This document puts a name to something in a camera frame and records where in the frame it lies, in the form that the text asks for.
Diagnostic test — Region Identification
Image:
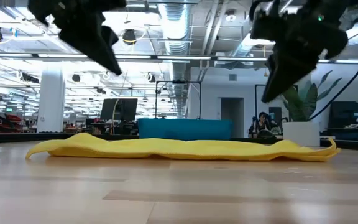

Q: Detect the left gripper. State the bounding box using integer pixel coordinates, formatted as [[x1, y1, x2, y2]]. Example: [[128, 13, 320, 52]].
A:
[[28, 0, 127, 77]]

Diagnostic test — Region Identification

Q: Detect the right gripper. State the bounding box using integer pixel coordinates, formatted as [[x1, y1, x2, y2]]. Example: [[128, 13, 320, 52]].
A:
[[249, 0, 351, 104]]

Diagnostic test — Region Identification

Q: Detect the yellow microfiber towel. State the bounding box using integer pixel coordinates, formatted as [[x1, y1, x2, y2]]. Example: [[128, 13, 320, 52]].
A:
[[25, 132, 342, 162]]

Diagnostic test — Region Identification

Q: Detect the teal plastic basket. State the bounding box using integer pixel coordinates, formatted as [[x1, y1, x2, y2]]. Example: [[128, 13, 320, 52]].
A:
[[137, 118, 234, 141]]

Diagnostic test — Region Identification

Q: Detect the black equipment cabinet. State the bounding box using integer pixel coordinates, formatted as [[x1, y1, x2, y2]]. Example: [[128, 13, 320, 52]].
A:
[[320, 101, 358, 142]]

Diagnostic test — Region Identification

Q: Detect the black computer monitor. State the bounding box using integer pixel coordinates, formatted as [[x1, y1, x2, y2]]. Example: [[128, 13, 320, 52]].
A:
[[100, 98, 139, 134]]

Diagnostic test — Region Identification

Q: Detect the green plant in white pot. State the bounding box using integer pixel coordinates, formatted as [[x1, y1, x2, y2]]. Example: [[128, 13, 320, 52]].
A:
[[280, 70, 343, 148]]

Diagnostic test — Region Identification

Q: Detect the white pillar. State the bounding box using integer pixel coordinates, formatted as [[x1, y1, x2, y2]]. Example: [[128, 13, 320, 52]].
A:
[[37, 60, 66, 134]]

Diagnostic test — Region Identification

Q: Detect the person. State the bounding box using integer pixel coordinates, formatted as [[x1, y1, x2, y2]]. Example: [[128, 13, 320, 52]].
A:
[[253, 111, 275, 138]]

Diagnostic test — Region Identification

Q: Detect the red machine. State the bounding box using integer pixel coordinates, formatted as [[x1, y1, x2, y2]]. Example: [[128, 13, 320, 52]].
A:
[[0, 113, 23, 134]]

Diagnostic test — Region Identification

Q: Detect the black hanging cable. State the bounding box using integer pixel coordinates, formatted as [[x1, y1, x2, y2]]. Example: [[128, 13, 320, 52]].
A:
[[308, 27, 358, 121]]

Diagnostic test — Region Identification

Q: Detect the silver ceiling duct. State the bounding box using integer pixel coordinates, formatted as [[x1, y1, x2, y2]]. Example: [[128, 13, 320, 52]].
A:
[[231, 34, 262, 59], [157, 0, 193, 119]]

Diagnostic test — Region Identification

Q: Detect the black aluminium table frame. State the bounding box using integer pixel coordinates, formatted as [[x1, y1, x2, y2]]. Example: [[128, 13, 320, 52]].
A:
[[0, 132, 358, 152]]

